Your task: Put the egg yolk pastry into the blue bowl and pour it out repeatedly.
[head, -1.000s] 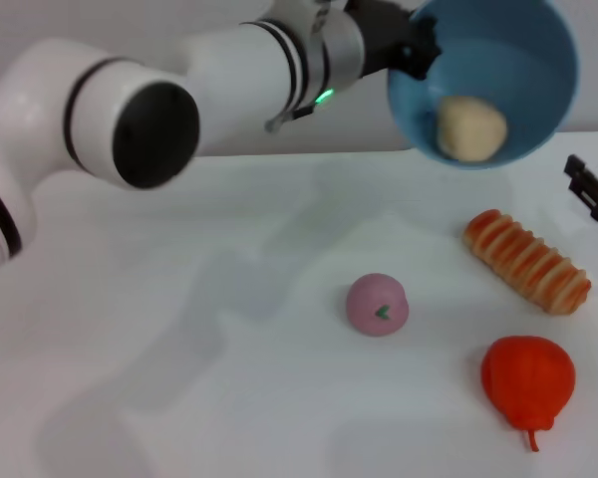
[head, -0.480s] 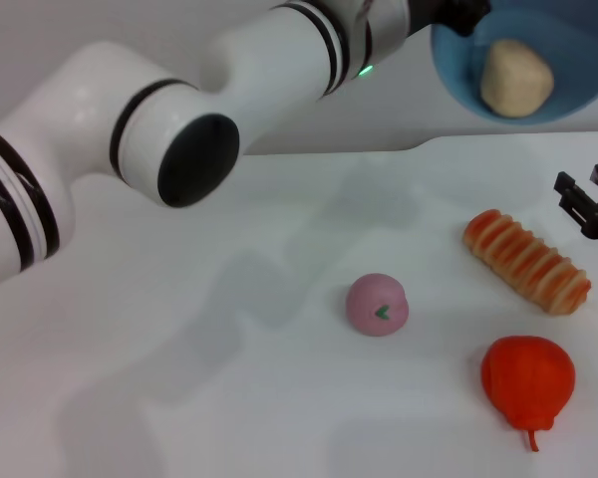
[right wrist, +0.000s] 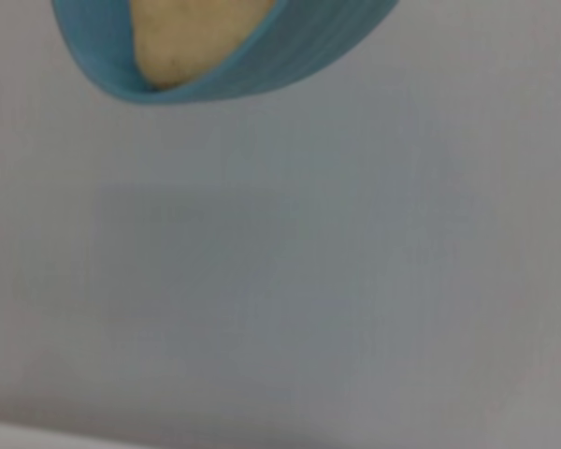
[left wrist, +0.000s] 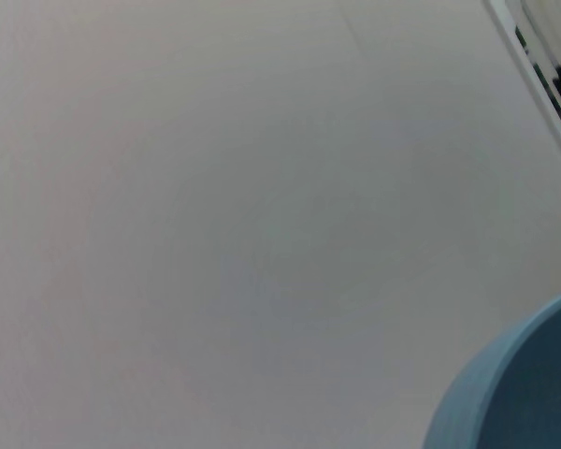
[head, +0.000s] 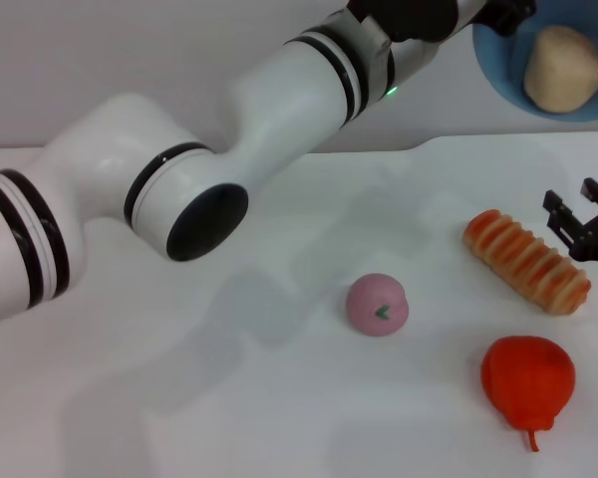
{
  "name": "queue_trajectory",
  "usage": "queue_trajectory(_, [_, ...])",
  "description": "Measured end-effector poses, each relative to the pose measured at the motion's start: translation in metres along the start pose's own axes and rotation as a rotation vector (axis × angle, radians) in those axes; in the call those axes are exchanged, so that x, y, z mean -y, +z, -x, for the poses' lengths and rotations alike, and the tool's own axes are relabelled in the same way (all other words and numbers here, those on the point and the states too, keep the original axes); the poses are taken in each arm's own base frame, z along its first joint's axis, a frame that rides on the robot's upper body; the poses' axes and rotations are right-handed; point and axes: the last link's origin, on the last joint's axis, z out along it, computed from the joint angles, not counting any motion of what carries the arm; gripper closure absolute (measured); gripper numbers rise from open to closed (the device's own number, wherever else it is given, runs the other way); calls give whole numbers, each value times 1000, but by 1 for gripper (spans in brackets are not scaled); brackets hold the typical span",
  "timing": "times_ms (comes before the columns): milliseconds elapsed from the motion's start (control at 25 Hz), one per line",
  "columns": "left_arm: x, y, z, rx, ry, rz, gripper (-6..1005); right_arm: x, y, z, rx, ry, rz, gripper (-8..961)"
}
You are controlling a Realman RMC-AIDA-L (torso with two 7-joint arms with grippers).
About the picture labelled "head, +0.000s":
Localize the beige egg yolk pastry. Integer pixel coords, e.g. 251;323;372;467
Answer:
522;25;598;114

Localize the orange striped bread roll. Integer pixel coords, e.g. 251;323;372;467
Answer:
462;209;593;317

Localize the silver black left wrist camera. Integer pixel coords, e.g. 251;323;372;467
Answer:
346;0;459;43

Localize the pink round pastry green leaf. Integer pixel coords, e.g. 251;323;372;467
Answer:
346;273;411;339

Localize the blue plastic bowl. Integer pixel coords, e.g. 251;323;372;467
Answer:
471;0;598;122

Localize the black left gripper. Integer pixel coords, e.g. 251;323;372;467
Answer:
470;0;538;36

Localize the red orange persimmon toy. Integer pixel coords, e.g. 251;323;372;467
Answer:
480;335;577;453

